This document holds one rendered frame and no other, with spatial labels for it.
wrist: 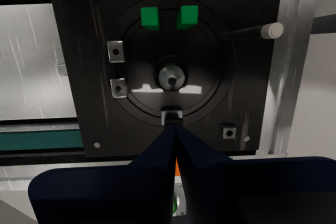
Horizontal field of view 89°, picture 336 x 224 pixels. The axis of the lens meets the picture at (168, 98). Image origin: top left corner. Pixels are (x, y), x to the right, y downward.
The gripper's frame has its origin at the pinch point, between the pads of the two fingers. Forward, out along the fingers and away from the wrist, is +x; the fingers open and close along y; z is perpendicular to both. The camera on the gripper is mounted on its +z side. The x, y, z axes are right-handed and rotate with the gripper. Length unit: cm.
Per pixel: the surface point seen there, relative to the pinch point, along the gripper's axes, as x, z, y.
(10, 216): 111, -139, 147
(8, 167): 14.5, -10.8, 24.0
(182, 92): 11.4, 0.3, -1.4
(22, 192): 24.6, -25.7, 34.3
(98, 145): 13.3, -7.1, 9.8
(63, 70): 13.9, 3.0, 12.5
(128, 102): 11.4, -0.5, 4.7
